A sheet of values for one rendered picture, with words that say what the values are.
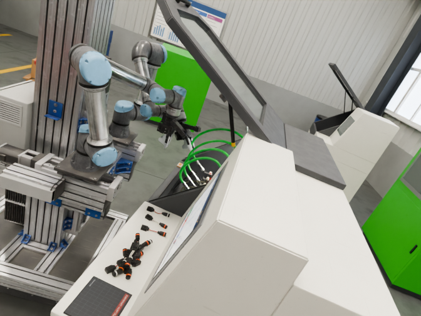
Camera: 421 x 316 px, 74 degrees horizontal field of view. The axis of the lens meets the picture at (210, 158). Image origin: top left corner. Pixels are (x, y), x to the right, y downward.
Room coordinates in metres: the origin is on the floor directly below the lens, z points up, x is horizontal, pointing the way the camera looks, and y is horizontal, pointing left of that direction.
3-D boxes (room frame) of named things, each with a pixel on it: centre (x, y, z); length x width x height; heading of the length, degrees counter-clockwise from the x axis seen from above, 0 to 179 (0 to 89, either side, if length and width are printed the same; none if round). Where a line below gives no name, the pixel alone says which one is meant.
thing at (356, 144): (4.64, -1.75, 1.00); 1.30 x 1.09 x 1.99; 172
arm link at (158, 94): (1.41, 0.36, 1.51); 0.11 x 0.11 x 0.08; 51
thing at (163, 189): (1.59, 0.20, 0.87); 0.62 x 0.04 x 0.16; 176
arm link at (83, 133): (1.26, 0.61, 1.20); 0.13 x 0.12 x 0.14; 51
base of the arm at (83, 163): (1.27, 0.62, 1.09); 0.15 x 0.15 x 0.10
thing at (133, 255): (0.85, 0.16, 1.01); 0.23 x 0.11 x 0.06; 176
